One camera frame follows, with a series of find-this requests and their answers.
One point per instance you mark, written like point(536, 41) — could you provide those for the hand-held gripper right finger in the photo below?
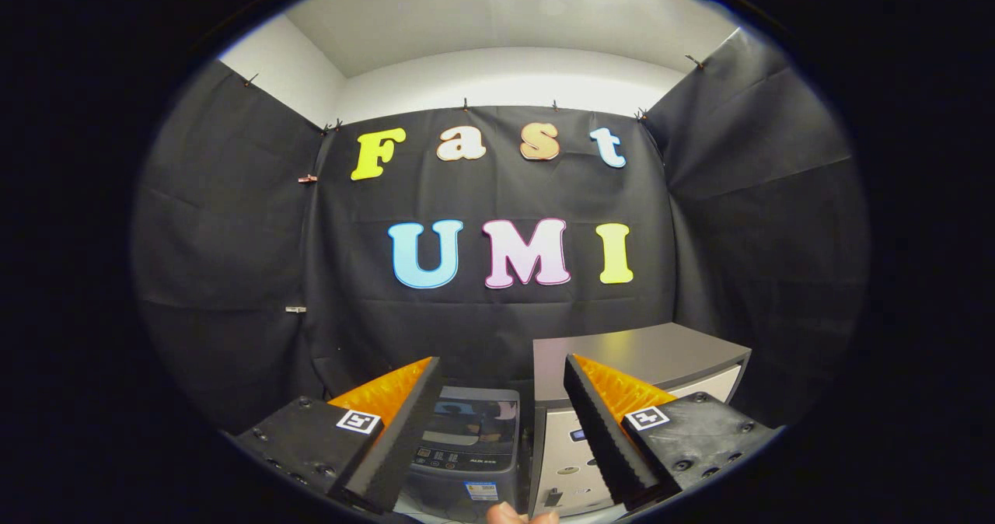
point(602, 434)

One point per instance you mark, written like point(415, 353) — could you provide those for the grey cabinet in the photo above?
point(645, 353)

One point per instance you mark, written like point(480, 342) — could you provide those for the black backdrop cloth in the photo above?
point(497, 330)

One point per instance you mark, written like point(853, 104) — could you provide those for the dark grey washing machine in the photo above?
point(474, 431)

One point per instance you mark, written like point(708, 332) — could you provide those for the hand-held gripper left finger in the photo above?
point(404, 434)

